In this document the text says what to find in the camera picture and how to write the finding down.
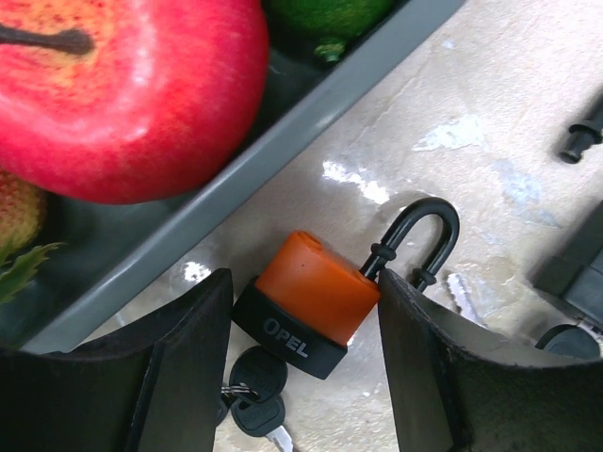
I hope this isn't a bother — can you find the green avocado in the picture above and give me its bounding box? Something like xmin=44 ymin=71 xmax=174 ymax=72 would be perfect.
xmin=264 ymin=0 xmax=395 ymax=63

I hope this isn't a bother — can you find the grey fruit tray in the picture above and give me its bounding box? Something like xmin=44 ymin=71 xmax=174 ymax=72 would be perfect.
xmin=1 ymin=0 xmax=461 ymax=354

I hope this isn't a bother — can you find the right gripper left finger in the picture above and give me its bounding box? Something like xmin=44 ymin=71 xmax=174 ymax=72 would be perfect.
xmin=1 ymin=268 xmax=234 ymax=451

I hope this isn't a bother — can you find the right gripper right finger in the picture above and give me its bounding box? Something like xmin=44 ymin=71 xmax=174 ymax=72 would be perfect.
xmin=378 ymin=270 xmax=602 ymax=451

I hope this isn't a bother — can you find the orange black padlock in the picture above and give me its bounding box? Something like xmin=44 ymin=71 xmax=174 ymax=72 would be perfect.
xmin=232 ymin=197 xmax=460 ymax=379

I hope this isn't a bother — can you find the red apple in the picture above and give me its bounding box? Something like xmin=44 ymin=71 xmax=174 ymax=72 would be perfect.
xmin=1 ymin=1 xmax=269 ymax=203

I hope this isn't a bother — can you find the small black key bunch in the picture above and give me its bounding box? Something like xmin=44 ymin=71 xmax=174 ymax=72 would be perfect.
xmin=217 ymin=346 xmax=295 ymax=452

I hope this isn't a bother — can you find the green pineapple crown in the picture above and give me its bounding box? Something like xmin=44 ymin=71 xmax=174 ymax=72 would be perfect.
xmin=1 ymin=242 xmax=64 ymax=304

